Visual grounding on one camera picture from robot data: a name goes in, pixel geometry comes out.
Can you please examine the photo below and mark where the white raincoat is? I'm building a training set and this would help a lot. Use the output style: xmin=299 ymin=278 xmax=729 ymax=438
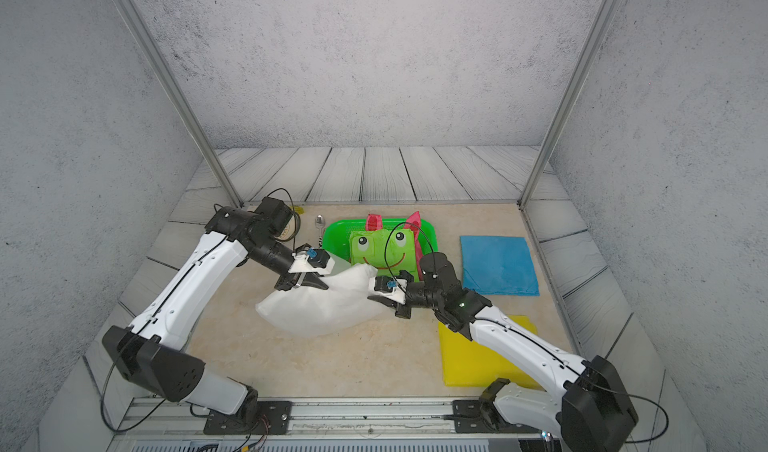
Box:
xmin=256 ymin=257 xmax=389 ymax=338

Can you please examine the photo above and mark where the green frog raincoat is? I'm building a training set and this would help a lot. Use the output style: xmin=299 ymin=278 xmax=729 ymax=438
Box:
xmin=349 ymin=228 xmax=418 ymax=278

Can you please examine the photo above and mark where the pink rabbit raincoat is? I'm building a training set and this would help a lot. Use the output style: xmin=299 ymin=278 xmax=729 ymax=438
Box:
xmin=364 ymin=212 xmax=423 ymax=279

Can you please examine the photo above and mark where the yellow raincoat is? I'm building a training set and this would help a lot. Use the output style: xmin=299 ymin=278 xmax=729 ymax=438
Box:
xmin=438 ymin=324 xmax=542 ymax=390

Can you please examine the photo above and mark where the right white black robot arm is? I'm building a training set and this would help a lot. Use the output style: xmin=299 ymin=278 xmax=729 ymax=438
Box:
xmin=367 ymin=252 xmax=640 ymax=451

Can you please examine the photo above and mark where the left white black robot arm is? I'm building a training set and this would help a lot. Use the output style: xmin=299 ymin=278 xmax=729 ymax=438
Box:
xmin=102 ymin=197 xmax=335 ymax=433

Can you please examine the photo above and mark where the green plastic basket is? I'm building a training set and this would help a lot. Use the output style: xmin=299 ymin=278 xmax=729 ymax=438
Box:
xmin=322 ymin=217 xmax=439 ymax=264

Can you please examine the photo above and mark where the blue folded raincoat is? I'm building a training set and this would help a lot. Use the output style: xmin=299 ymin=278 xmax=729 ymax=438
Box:
xmin=460 ymin=236 xmax=540 ymax=297

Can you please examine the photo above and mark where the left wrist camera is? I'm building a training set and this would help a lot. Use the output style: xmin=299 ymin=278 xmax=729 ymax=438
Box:
xmin=289 ymin=247 xmax=335 ymax=275

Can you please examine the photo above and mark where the cow pattern handle spoon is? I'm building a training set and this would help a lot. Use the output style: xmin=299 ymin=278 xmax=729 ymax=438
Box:
xmin=315 ymin=214 xmax=326 ymax=236

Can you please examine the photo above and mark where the aluminium front rail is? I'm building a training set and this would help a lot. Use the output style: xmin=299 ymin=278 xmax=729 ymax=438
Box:
xmin=108 ymin=397 xmax=567 ymax=451

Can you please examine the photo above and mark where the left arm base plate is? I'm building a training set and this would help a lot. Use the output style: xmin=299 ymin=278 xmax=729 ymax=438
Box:
xmin=203 ymin=399 xmax=293 ymax=435

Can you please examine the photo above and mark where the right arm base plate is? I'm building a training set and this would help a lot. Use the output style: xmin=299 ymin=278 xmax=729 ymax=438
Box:
xmin=443 ymin=399 xmax=539 ymax=434

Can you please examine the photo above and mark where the left aluminium frame post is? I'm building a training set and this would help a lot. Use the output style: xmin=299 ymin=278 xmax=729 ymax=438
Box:
xmin=112 ymin=0 xmax=244 ymax=207

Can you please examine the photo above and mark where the aluminium frame post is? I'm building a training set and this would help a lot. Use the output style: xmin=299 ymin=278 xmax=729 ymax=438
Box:
xmin=518 ymin=0 xmax=621 ymax=210
xmin=112 ymin=0 xmax=244 ymax=207

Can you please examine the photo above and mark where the right aluminium frame post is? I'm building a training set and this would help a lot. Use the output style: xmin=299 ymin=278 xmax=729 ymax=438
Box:
xmin=518 ymin=0 xmax=621 ymax=210

